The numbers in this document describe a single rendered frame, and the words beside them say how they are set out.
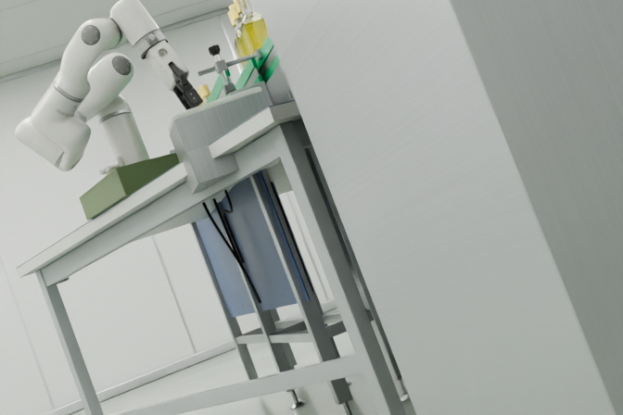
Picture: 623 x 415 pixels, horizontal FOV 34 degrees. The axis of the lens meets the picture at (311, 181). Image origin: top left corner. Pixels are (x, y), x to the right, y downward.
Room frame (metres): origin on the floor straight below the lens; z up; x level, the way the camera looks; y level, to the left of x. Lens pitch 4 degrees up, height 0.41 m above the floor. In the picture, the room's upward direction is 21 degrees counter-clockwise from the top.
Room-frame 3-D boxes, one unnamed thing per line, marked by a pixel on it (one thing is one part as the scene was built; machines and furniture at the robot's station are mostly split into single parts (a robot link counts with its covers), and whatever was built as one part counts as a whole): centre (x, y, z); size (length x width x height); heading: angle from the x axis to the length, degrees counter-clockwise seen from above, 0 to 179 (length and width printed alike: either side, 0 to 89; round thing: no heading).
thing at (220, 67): (2.53, 0.09, 0.95); 0.17 x 0.03 x 0.12; 104
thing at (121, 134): (2.77, 0.45, 0.90); 0.16 x 0.13 x 0.15; 124
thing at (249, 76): (3.43, 0.24, 0.93); 1.75 x 0.01 x 0.08; 14
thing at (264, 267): (3.40, 0.22, 0.54); 1.59 x 0.18 x 0.43; 14
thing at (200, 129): (2.41, 0.13, 0.79); 0.27 x 0.17 x 0.08; 104
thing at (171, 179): (3.19, -0.08, 0.73); 1.58 x 1.52 x 0.04; 38
